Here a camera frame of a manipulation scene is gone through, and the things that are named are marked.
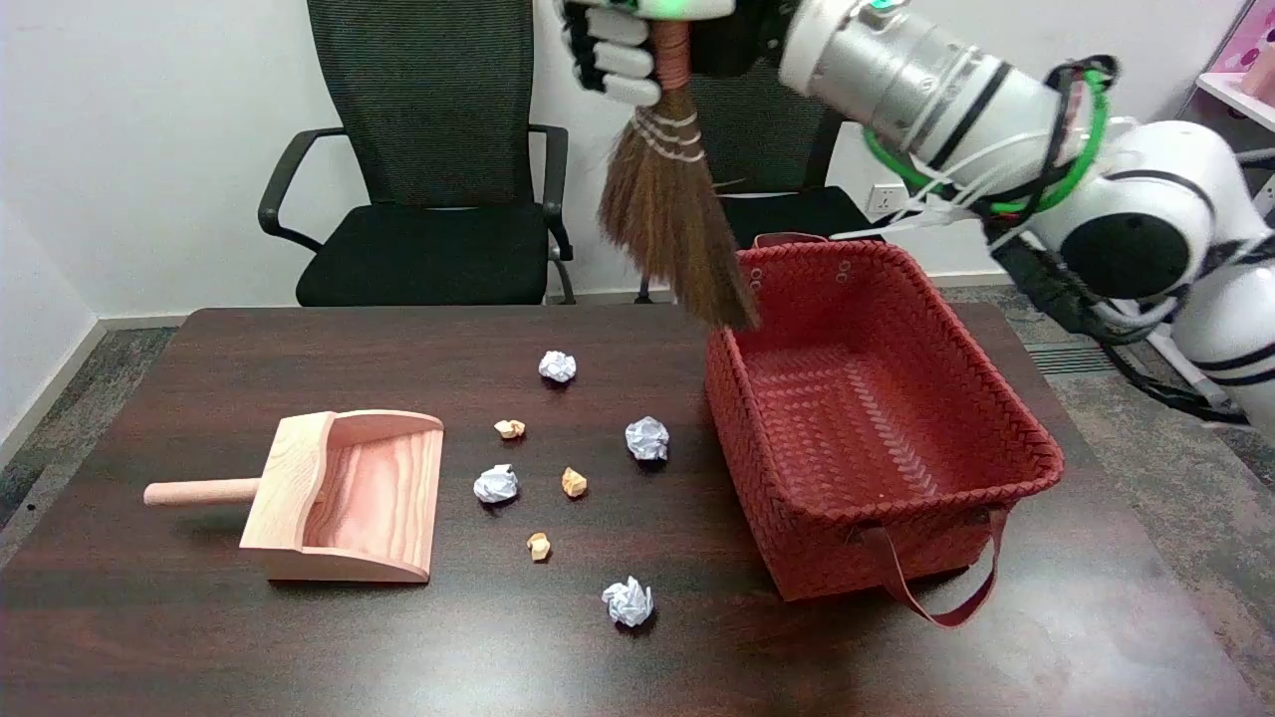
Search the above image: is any green cable loop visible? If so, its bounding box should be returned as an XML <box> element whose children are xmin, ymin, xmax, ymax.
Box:
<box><xmin>865</xmin><ymin>60</ymin><xmax>1110</xmax><ymax>216</ymax></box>

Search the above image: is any brown whisk broom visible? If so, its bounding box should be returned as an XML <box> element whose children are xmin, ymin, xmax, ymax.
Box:
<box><xmin>598</xmin><ymin>22</ymin><xmax>760</xmax><ymax>332</ymax></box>

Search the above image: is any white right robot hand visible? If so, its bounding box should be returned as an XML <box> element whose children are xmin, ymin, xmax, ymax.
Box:
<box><xmin>556</xmin><ymin>0</ymin><xmax>798</xmax><ymax>108</ymax></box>

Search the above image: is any red woven basket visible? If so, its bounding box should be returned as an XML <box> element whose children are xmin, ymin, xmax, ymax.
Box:
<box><xmin>704</xmin><ymin>232</ymin><xmax>1065</xmax><ymax>628</ymax></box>

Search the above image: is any pink white shelf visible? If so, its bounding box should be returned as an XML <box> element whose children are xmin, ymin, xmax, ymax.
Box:
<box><xmin>1195</xmin><ymin>0</ymin><xmax>1275</xmax><ymax>130</ymax></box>

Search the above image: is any floor vent grille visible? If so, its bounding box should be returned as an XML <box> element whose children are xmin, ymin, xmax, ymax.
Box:
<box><xmin>1026</xmin><ymin>344</ymin><xmax>1117</xmax><ymax>376</ymax></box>

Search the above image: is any wooden dustpan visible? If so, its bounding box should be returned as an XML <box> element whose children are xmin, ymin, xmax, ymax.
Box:
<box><xmin>143</xmin><ymin>409</ymin><xmax>445</xmax><ymax>585</ymax></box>

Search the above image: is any black mesh office chair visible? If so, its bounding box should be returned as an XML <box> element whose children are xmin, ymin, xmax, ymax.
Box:
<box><xmin>258</xmin><ymin>0</ymin><xmax>577</xmax><ymax>307</ymax></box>
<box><xmin>637</xmin><ymin>60</ymin><xmax>883</xmax><ymax>305</ymax></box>

